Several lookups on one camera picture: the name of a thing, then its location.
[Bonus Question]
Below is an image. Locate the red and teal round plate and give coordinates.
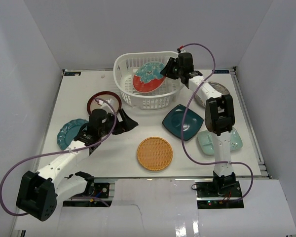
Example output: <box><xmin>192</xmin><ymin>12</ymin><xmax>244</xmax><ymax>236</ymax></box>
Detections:
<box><xmin>133</xmin><ymin>62</ymin><xmax>165</xmax><ymax>93</ymax></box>

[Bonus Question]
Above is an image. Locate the dark teal square plate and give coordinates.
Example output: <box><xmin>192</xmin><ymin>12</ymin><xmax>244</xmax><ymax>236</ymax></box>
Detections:
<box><xmin>162</xmin><ymin>104</ymin><xmax>204</xmax><ymax>142</ymax></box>

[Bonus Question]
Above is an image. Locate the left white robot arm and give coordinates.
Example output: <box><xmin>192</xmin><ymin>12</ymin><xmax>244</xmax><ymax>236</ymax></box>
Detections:
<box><xmin>16</xmin><ymin>109</ymin><xmax>139</xmax><ymax>221</ymax></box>

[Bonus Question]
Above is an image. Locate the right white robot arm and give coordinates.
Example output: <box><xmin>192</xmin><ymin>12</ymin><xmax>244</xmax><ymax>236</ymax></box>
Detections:
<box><xmin>160</xmin><ymin>52</ymin><xmax>236</xmax><ymax>197</ymax></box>

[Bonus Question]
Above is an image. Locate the brown rimmed beige round plate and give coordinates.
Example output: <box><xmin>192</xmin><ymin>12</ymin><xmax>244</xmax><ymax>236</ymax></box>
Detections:
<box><xmin>87</xmin><ymin>91</ymin><xmax>122</xmax><ymax>115</ymax></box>

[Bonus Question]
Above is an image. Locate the white plastic dish basket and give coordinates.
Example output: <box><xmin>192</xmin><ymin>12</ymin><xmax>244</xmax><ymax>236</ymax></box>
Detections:
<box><xmin>113</xmin><ymin>51</ymin><xmax>184</xmax><ymax>110</ymax></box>

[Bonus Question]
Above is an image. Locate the woven bamboo round tray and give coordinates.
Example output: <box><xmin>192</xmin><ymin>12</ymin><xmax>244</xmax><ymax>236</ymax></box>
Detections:
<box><xmin>137</xmin><ymin>137</ymin><xmax>173</xmax><ymax>171</ymax></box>

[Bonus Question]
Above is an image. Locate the right blue table label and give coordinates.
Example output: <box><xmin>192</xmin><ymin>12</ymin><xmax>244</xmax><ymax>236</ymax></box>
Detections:
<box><xmin>214</xmin><ymin>69</ymin><xmax>230</xmax><ymax>74</ymax></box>

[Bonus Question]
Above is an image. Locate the blue table label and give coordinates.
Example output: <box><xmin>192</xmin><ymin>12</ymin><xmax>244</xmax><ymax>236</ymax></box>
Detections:
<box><xmin>64</xmin><ymin>72</ymin><xmax>81</xmax><ymax>77</ymax></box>
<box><xmin>214</xmin><ymin>69</ymin><xmax>230</xmax><ymax>74</ymax></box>

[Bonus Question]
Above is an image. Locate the grey reindeer round plate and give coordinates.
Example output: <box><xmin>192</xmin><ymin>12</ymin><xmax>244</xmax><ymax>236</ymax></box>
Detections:
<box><xmin>194</xmin><ymin>81</ymin><xmax>230</xmax><ymax>108</ymax></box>

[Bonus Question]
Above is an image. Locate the teal scalloped round plate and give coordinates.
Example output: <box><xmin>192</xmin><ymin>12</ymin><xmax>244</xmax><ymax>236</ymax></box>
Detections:
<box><xmin>57</xmin><ymin>118</ymin><xmax>88</xmax><ymax>151</ymax></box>

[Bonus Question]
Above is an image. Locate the left blue table label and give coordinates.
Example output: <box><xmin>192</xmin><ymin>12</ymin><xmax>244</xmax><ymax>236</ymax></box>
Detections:
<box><xmin>64</xmin><ymin>72</ymin><xmax>81</xmax><ymax>77</ymax></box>

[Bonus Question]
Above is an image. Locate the light green divided square plate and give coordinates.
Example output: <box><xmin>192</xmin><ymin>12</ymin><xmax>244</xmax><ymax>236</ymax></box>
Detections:
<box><xmin>197</xmin><ymin>128</ymin><xmax>243</xmax><ymax>156</ymax></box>

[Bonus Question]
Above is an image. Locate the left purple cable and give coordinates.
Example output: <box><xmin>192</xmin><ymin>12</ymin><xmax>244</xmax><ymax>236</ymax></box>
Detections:
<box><xmin>0</xmin><ymin>98</ymin><xmax>118</xmax><ymax>216</ymax></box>

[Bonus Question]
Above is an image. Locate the purple cable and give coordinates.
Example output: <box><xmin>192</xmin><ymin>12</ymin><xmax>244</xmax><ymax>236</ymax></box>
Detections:
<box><xmin>177</xmin><ymin>43</ymin><xmax>254</xmax><ymax>202</ymax></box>
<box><xmin>0</xmin><ymin>98</ymin><xmax>118</xmax><ymax>216</ymax></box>

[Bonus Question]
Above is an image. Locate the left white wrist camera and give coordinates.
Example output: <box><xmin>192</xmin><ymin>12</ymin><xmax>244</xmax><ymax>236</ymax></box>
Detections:
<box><xmin>97</xmin><ymin>99</ymin><xmax>117</xmax><ymax>113</ymax></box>

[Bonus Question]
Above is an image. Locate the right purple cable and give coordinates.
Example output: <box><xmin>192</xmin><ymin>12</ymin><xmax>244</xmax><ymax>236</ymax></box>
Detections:
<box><xmin>177</xmin><ymin>43</ymin><xmax>254</xmax><ymax>202</ymax></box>

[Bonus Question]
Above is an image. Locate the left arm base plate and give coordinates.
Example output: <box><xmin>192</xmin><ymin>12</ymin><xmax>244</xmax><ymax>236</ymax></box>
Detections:
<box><xmin>85</xmin><ymin>183</ymin><xmax>110</xmax><ymax>198</ymax></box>

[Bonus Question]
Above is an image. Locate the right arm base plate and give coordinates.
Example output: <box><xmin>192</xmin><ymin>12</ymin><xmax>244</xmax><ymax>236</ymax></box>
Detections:
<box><xmin>191</xmin><ymin>181</ymin><xmax>242</xmax><ymax>198</ymax></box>

